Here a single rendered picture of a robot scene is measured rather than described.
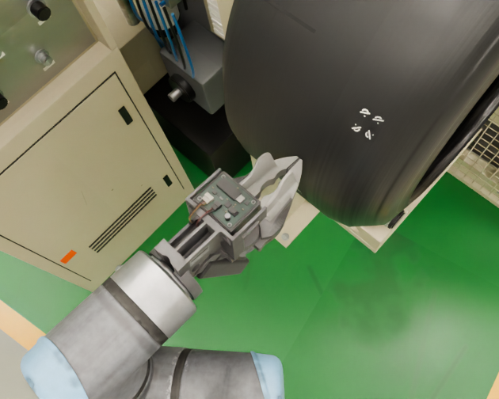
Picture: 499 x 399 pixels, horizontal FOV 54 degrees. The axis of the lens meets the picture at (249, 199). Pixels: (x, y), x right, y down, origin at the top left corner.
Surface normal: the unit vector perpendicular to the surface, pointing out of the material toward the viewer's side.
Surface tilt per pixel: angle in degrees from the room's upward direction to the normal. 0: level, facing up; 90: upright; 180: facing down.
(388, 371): 0
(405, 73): 46
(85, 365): 26
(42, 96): 0
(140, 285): 7
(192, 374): 22
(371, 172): 74
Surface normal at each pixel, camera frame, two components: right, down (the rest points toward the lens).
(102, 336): 0.17, -0.27
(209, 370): -0.10, -0.77
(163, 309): 0.49, 0.11
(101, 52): -0.10, -0.36
